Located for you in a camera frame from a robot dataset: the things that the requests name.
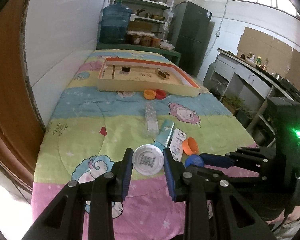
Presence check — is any white Hello Kitty box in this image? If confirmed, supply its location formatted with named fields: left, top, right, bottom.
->
left=169, top=128, right=187, bottom=161

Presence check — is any blue bottle cap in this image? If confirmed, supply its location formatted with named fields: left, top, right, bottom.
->
left=185, top=154, right=205, bottom=167

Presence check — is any white bottle cap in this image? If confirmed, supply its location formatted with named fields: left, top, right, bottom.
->
left=132, top=144, right=164, bottom=176

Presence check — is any teal floral box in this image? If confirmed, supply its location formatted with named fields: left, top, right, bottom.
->
left=153, top=120, right=175, bottom=151

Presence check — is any clear patterned rectangular case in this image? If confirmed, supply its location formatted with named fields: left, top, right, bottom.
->
left=145, top=103, right=159, bottom=139

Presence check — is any red bottle cap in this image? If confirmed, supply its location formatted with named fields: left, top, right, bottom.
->
left=155, top=89, right=167, bottom=100

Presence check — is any light orange bottle cap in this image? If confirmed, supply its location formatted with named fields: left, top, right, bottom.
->
left=143, top=89, right=157, bottom=100

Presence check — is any small gold box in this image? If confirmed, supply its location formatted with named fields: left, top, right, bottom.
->
left=156, top=69, right=170, bottom=80

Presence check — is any black bottle cap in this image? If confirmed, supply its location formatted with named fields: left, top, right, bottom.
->
left=122, top=67, right=130, bottom=72

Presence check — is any person's right hand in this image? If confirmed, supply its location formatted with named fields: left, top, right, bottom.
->
left=266, top=206, right=300, bottom=225

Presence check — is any colourful cartoon sheep quilt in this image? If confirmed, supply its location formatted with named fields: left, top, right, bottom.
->
left=32, top=50, right=255, bottom=239

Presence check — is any potted green plant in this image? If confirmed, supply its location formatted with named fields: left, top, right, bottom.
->
left=221, top=94, right=246, bottom=116

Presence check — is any white kitchen counter cabinet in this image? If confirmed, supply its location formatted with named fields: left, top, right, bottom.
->
left=203, top=49, right=293, bottom=147

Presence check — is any shallow orange rimmed cardboard tray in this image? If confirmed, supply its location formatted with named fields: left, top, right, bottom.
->
left=96, top=57, right=200, bottom=97

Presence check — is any grey gas cylinder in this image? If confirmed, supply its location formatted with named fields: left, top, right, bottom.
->
left=204, top=62, right=217, bottom=82

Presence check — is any green low bench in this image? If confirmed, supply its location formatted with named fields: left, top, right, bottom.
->
left=96, top=43, right=181, bottom=66

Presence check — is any brown wooden door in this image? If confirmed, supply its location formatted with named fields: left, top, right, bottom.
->
left=0, top=0, right=43, bottom=191

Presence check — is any white plastic bag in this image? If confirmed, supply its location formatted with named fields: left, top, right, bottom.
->
left=160, top=40, right=175, bottom=51

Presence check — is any dark green refrigerator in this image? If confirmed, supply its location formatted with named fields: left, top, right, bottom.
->
left=167, top=2, right=212, bottom=76

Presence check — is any cardboard box on shelf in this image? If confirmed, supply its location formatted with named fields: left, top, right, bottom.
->
left=128, top=21, right=152, bottom=32

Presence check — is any blue water jug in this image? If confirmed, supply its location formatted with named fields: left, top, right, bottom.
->
left=99, top=0, right=132, bottom=44

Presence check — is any green white storage shelf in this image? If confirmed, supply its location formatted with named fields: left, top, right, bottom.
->
left=112, top=0, right=174, bottom=39

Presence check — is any cardboard sheet on wall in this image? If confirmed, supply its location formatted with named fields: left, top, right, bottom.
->
left=237, top=27, right=300, bottom=91

